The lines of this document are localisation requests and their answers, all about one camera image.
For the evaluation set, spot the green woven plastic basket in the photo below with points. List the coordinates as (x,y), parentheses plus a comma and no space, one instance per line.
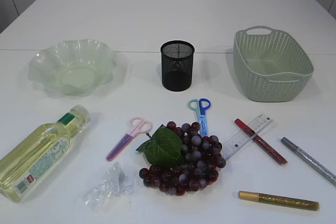
(270,67)

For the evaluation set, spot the blue scissors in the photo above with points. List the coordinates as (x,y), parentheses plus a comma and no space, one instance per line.
(200,106)

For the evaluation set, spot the gold glitter pen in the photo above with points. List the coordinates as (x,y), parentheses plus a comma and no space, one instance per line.
(279,200)

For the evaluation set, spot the translucent green wavy plate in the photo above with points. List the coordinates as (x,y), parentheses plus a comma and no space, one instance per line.
(73,67)

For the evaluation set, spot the clear plastic ruler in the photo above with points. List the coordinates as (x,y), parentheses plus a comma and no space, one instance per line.
(240,139)

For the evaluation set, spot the red glitter pen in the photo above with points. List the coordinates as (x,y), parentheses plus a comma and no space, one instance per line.
(261,143)

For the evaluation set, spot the silver glitter pen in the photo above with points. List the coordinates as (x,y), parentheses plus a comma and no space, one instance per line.
(309,160)

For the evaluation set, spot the purple grape bunch with leaf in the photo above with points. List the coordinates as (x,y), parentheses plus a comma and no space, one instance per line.
(181,160)

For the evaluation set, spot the yellow oil bottle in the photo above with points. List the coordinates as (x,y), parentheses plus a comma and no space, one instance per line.
(39,153)

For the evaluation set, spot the clear plastic sheet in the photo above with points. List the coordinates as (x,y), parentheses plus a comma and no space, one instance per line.
(113,184)

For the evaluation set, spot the pink purple scissors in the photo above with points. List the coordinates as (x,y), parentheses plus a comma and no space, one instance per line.
(137,125)

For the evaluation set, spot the black mesh pen holder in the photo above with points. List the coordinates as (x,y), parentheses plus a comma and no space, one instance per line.
(177,65)

